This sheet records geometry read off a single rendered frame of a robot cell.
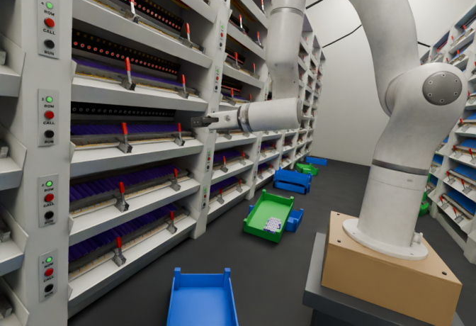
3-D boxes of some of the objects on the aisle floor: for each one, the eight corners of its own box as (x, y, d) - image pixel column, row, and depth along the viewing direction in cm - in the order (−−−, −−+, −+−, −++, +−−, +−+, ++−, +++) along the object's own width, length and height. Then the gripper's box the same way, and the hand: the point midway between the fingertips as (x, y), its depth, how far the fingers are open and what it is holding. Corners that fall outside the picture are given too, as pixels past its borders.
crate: (278, 243, 128) (278, 232, 124) (243, 231, 136) (243, 220, 133) (293, 207, 152) (294, 196, 148) (263, 198, 160) (263, 188, 156)
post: (205, 232, 131) (244, -138, 105) (195, 239, 122) (234, -160, 96) (176, 220, 139) (205, -124, 113) (163, 227, 130) (193, -144, 105)
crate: (241, 371, 63) (244, 344, 62) (159, 375, 60) (162, 348, 59) (227, 286, 92) (230, 267, 91) (173, 287, 89) (174, 267, 88)
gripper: (256, 106, 79) (207, 112, 87) (233, 103, 64) (178, 110, 72) (257, 130, 79) (209, 133, 87) (235, 131, 65) (180, 135, 73)
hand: (200, 122), depth 79 cm, fingers open, 3 cm apart
